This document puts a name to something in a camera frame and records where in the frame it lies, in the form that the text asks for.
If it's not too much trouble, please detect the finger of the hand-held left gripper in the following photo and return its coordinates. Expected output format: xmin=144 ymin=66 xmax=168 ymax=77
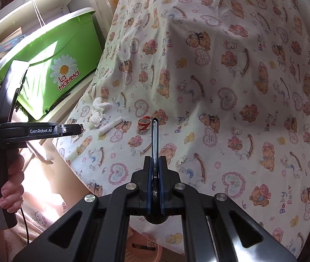
xmin=60 ymin=124 xmax=84 ymax=137

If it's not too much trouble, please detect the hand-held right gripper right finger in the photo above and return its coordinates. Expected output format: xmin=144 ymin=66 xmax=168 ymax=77
xmin=158 ymin=156 xmax=298 ymax=262

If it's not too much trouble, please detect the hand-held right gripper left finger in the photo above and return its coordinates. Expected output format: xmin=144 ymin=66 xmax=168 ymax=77
xmin=12 ymin=156 xmax=153 ymax=262

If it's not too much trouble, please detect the small white tissue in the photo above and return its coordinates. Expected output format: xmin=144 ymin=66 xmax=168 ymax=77
xmin=89 ymin=97 xmax=110 ymax=130

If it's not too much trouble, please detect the black plastic spoon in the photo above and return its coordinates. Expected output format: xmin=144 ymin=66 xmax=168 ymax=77
xmin=151 ymin=117 xmax=160 ymax=197

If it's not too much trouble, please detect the red white tape roll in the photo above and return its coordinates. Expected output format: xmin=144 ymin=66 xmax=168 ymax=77
xmin=136 ymin=117 xmax=151 ymax=134

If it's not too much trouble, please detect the pink plastic basket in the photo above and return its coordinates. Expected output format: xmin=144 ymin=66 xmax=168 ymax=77
xmin=122 ymin=224 xmax=188 ymax=262

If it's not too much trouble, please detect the person's left hand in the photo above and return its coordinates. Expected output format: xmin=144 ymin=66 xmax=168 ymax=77
xmin=0 ymin=154 xmax=25 ymax=213

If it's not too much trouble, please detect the pink printed pajamas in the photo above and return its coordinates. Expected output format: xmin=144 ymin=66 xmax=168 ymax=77
xmin=4 ymin=139 xmax=134 ymax=262

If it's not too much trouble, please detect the green plastic storage bin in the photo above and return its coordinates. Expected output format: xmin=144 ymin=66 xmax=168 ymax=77
xmin=0 ymin=8 xmax=104 ymax=121

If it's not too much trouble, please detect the blue flat box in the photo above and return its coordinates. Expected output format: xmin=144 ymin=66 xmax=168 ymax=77
xmin=0 ymin=34 xmax=26 ymax=60

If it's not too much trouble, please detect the bear print blanket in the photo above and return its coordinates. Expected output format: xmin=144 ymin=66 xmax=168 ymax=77
xmin=53 ymin=0 xmax=310 ymax=260

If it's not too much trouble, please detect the black cable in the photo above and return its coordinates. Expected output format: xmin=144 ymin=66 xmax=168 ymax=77
xmin=19 ymin=207 xmax=30 ymax=245

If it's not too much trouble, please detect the white hanging cord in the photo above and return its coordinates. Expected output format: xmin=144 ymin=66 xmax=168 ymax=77
xmin=30 ymin=0 xmax=45 ymax=28

